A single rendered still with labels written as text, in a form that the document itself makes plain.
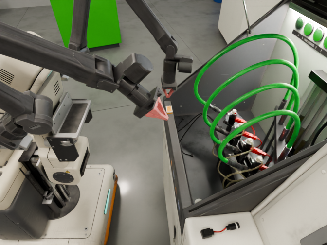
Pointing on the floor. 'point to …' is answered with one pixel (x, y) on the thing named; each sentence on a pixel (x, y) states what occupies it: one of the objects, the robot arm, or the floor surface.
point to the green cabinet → (59, 8)
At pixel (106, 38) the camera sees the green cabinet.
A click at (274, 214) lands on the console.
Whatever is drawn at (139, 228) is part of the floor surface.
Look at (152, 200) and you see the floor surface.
